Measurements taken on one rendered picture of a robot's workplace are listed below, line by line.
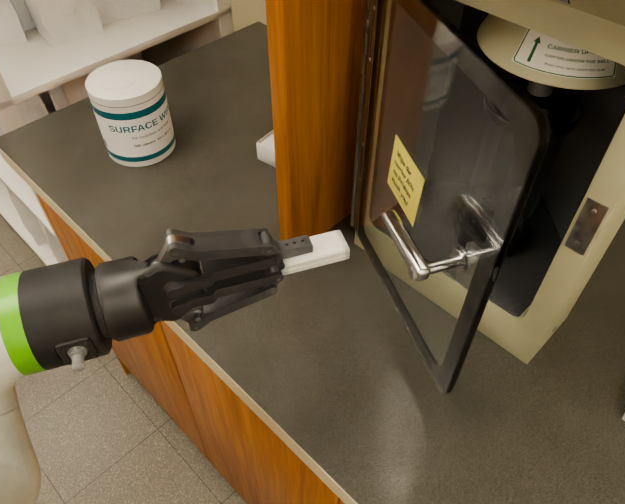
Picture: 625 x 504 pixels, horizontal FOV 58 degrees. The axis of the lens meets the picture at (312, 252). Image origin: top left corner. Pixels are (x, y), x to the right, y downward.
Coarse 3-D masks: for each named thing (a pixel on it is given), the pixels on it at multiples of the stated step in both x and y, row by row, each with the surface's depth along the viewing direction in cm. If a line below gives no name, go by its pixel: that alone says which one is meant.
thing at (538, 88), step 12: (516, 84) 66; (528, 84) 65; (540, 84) 63; (540, 96) 64; (552, 96) 64; (564, 96) 64; (552, 108) 63; (564, 108) 63; (576, 108) 65; (552, 120) 63; (564, 120) 63
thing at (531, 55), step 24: (504, 24) 56; (504, 48) 56; (528, 48) 54; (552, 48) 53; (576, 48) 53; (528, 72) 55; (552, 72) 54; (576, 72) 53; (600, 72) 53; (624, 72) 54
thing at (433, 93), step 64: (384, 0) 58; (384, 64) 61; (448, 64) 48; (384, 128) 66; (448, 128) 51; (512, 128) 42; (384, 192) 71; (448, 192) 54; (512, 192) 44; (384, 256) 76; (448, 256) 57; (448, 320) 61; (448, 384) 65
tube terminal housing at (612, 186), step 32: (480, 0) 53; (512, 0) 51; (544, 0) 49; (544, 32) 50; (576, 32) 48; (608, 32) 46; (608, 160) 52; (608, 192) 54; (608, 224) 58; (576, 256) 61; (544, 288) 67; (576, 288) 70; (480, 320) 79; (512, 320) 74; (544, 320) 70; (512, 352) 78
